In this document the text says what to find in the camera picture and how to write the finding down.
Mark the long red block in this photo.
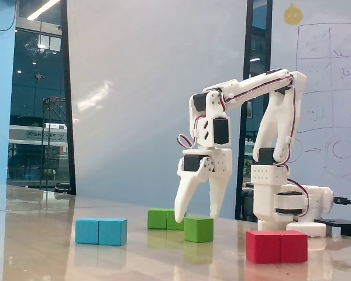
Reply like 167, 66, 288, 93
245, 229, 309, 265

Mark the long green block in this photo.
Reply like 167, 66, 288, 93
147, 208, 188, 231

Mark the black plug with cable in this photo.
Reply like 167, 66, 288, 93
333, 196, 351, 211

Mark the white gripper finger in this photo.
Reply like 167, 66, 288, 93
209, 172, 233, 219
174, 156, 215, 224

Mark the thin black hanging cable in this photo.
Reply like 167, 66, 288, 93
0, 0, 20, 31

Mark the metal scaffold tower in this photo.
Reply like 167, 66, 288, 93
40, 96, 68, 190

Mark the small green cube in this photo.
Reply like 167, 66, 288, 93
183, 217, 215, 244

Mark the flat black box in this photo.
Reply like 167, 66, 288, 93
314, 218, 351, 239

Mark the wide black window frame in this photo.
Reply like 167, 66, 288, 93
235, 0, 273, 221

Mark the slim black window post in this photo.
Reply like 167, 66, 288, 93
60, 0, 77, 196

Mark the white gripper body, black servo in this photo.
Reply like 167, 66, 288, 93
182, 148, 233, 177

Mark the long blue block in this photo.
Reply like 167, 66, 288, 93
75, 217, 128, 246

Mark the yellow round sticker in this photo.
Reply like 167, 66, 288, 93
283, 2, 304, 26

